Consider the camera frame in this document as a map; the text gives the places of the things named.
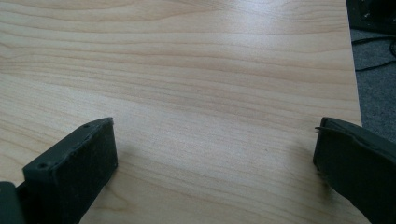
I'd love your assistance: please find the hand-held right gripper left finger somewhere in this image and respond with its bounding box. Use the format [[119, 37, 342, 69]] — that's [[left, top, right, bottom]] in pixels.
[[16, 117, 119, 224]]

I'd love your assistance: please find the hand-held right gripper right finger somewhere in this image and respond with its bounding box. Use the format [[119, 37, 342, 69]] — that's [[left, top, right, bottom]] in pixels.
[[312, 117, 396, 224]]

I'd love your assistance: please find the black cable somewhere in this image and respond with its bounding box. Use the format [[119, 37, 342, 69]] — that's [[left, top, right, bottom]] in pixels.
[[351, 35, 396, 73]]

